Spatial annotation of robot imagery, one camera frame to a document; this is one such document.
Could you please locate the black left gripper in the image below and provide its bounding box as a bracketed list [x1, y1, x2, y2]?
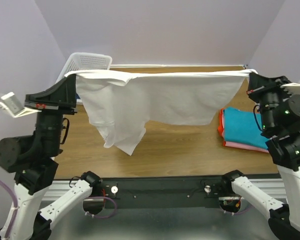
[25, 72, 79, 158]

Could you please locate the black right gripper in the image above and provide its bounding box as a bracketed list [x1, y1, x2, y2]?
[246, 72, 295, 133]

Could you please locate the white t shirt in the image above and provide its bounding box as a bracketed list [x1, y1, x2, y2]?
[68, 69, 251, 155]

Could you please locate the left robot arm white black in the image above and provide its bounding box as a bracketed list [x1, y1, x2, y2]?
[0, 74, 102, 240]

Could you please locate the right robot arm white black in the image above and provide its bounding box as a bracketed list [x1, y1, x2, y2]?
[220, 72, 300, 240]

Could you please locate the white plastic laundry basket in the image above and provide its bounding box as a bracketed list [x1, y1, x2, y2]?
[55, 52, 113, 103]

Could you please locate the orange folded t shirt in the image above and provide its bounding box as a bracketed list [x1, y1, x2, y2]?
[217, 108, 227, 147]

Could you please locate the pink folded t shirt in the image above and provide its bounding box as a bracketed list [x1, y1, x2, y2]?
[219, 109, 270, 154]

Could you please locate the white skirting strip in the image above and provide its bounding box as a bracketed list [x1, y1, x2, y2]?
[110, 64, 246, 69]

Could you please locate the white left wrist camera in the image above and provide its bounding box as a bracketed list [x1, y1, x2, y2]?
[0, 91, 41, 118]

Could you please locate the aluminium extrusion rail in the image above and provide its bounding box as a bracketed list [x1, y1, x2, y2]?
[42, 179, 86, 201]

